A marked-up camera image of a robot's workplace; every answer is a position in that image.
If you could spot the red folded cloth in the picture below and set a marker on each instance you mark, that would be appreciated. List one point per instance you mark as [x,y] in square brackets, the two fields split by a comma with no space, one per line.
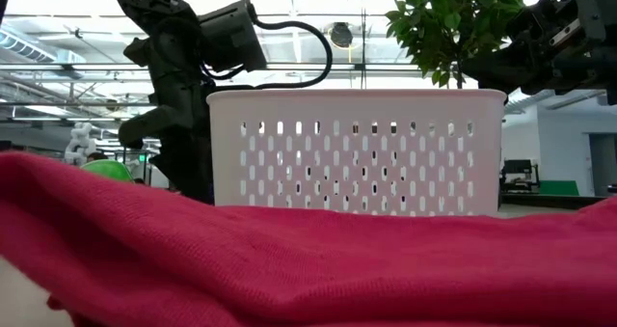
[308,269]

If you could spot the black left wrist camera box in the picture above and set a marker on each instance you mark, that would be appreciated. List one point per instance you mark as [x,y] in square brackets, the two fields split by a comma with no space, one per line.
[231,37]

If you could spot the green potted plant black pot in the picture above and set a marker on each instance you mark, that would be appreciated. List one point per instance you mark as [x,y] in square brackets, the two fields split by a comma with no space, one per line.
[448,23]

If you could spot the black round ceiling fixture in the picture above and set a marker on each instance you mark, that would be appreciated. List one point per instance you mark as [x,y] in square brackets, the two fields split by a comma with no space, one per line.
[341,35]

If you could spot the white perforated plastic basket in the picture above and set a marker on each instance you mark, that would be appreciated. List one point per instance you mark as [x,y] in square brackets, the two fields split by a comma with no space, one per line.
[356,105]

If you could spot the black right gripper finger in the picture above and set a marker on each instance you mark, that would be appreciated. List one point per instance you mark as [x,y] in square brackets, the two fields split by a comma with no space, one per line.
[511,73]

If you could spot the green board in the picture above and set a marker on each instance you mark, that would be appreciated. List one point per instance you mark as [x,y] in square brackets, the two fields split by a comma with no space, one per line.
[559,188]

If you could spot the white humanoid robot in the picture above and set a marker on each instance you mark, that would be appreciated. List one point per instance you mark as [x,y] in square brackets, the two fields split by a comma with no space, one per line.
[79,141]

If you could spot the green round produce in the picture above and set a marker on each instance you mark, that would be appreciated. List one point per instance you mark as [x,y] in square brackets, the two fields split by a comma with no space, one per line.
[108,171]

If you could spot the black machine with screen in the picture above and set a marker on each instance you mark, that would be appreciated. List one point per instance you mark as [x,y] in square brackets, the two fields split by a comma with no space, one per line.
[518,169]

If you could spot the black long table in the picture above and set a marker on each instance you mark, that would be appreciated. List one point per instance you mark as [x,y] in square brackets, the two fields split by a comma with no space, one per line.
[554,201]

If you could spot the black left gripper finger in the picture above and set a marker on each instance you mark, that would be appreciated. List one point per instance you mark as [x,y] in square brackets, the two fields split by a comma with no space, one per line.
[154,124]
[193,168]

